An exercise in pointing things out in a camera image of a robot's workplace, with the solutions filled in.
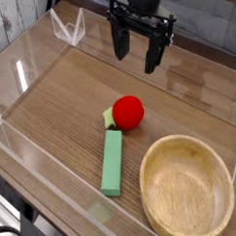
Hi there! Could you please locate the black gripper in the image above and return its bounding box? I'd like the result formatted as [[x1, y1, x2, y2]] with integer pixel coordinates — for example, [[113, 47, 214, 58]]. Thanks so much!
[[108, 0, 177, 74]]

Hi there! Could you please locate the red plush fruit green stem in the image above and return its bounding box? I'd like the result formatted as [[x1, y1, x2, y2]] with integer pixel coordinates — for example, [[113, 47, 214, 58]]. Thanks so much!
[[102, 95, 144, 130]]

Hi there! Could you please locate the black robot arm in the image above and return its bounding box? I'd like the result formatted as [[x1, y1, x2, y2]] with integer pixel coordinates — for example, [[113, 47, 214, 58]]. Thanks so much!
[[107, 0, 177, 74]]

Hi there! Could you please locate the green rectangular block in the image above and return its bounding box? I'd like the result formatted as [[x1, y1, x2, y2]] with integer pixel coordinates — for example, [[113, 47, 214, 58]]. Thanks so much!
[[101, 130, 122, 197]]

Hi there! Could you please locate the wooden bowl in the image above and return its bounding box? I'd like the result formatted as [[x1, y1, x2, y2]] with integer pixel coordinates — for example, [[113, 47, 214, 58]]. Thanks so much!
[[139, 135, 235, 236]]

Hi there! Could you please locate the clear acrylic corner bracket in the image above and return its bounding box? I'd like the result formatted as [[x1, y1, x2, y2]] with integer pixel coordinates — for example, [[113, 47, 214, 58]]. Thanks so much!
[[51, 8, 85, 46]]

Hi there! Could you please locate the clear acrylic tray wall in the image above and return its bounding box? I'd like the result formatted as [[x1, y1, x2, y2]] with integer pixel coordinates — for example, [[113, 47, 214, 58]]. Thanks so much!
[[0, 118, 158, 236]]

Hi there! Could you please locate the black metal table bracket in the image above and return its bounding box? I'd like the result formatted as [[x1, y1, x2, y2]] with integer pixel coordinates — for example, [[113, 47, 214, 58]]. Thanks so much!
[[19, 215, 47, 236]]

